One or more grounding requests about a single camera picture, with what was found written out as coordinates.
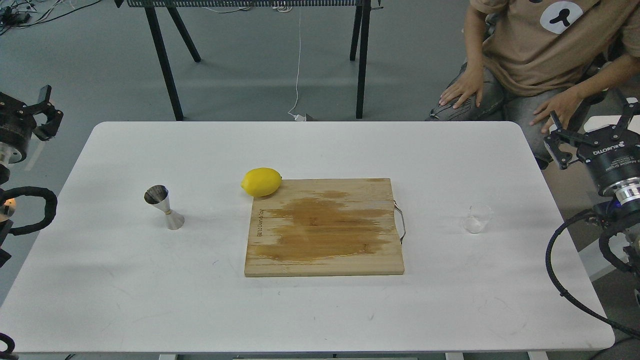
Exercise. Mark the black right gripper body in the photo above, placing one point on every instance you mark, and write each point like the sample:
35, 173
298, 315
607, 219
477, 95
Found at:
612, 163

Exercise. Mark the small clear glass cup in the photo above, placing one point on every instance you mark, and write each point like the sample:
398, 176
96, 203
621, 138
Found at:
477, 218

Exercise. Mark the wooden cutting board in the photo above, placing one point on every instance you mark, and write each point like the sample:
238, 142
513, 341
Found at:
325, 227

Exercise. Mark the steel double jigger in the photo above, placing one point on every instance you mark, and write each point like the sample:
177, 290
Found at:
158, 197

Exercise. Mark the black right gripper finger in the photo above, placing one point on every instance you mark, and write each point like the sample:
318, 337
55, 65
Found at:
558, 136
630, 108

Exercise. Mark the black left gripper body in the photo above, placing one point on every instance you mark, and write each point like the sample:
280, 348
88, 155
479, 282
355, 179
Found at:
16, 126

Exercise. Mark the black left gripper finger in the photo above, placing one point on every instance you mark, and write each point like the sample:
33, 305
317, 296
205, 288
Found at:
46, 131
43, 106

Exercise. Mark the person in tan shirt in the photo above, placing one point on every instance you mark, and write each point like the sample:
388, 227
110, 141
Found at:
532, 50

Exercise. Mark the person right hand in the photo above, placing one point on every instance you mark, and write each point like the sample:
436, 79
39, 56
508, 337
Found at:
468, 85

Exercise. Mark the white side table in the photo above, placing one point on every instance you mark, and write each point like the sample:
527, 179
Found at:
603, 121

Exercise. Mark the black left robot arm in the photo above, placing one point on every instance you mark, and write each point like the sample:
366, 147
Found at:
9, 197

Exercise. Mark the yellow lemon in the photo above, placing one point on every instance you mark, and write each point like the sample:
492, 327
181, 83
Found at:
261, 182

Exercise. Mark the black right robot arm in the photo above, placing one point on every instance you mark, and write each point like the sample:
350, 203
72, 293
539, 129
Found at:
620, 214

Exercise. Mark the black metal background table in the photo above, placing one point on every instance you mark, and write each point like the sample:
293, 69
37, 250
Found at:
259, 41

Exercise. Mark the person left hand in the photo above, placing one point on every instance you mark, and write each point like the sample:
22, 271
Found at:
564, 105

